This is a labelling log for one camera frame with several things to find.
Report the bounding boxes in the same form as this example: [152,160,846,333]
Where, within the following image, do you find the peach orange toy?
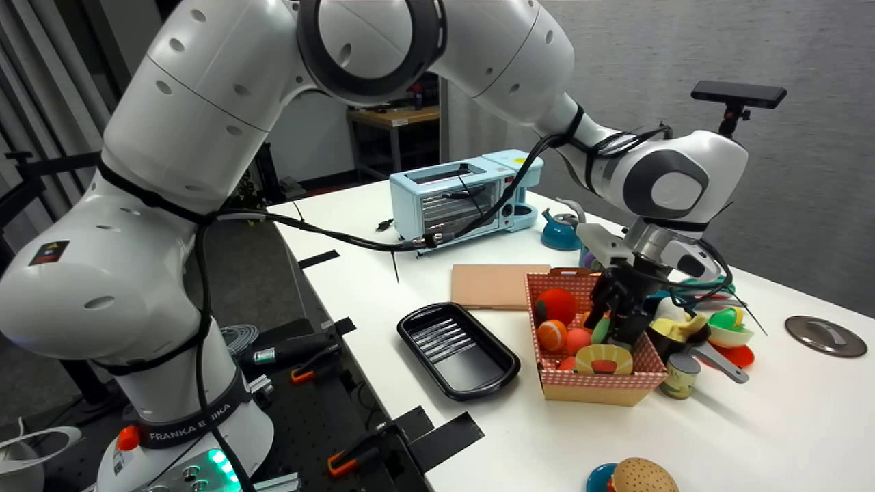
[535,317,570,358]

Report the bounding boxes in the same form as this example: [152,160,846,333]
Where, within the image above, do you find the orange black clamp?
[323,433,390,481]
[287,350,347,387]

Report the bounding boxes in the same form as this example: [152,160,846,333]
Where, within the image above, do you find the tan wooden cutting board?
[449,262,554,313]

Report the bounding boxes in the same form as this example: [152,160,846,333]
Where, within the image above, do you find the wooden background shelf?
[347,97,450,178]

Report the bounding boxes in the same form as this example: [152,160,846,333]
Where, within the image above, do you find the black handled screwdriver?
[237,328,342,372]

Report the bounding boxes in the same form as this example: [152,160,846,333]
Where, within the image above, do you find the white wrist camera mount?
[573,220,643,269]

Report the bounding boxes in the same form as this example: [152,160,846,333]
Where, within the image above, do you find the green white toy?
[704,305,752,351]

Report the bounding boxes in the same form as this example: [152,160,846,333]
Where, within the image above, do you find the teal round plate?
[584,462,624,492]

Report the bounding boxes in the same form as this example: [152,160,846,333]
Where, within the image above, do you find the light blue toaster oven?
[387,148,547,246]

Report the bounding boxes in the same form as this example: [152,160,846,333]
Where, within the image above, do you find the burger plush toy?
[607,456,682,492]

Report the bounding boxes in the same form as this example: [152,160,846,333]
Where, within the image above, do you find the red patterned cardboard basket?
[525,264,671,407]

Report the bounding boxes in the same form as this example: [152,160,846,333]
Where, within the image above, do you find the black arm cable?
[216,124,671,257]

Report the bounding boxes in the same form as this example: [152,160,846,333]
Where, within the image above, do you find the grey toy spatula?
[693,342,752,385]

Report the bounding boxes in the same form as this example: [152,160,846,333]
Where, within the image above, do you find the red toy plate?
[718,342,758,372]

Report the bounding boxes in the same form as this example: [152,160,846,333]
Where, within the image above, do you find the yellow pineapple ring toy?
[570,342,637,380]

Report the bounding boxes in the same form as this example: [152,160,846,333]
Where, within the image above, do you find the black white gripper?
[588,224,718,347]

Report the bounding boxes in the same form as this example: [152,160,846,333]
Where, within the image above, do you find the red toy vegetable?
[533,286,580,328]

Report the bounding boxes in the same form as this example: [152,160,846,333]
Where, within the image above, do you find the teal toy utensils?
[661,269,752,310]

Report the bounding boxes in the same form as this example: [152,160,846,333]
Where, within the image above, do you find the teal toy kettle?
[539,198,588,254]

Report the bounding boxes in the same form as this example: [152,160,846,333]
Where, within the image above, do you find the black oven tray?
[393,299,522,405]

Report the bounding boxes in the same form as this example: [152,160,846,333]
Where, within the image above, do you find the toy tin can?
[659,351,703,402]

